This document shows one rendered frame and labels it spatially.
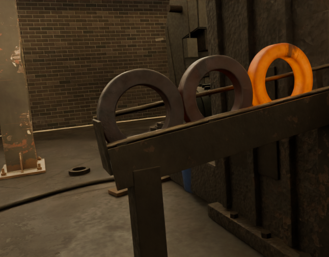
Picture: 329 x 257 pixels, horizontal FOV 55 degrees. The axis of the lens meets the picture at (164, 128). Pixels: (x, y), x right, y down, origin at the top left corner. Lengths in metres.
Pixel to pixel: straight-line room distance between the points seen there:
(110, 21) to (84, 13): 0.54
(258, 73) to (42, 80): 6.10
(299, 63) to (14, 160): 2.74
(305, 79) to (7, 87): 2.67
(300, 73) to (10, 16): 2.72
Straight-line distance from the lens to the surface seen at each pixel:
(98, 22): 6.97
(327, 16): 1.08
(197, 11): 5.39
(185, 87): 0.69
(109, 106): 0.63
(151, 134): 0.64
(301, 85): 0.88
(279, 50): 0.83
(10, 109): 3.15
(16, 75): 3.14
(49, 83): 6.71
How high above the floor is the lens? 0.69
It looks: 8 degrees down
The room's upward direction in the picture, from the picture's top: 5 degrees counter-clockwise
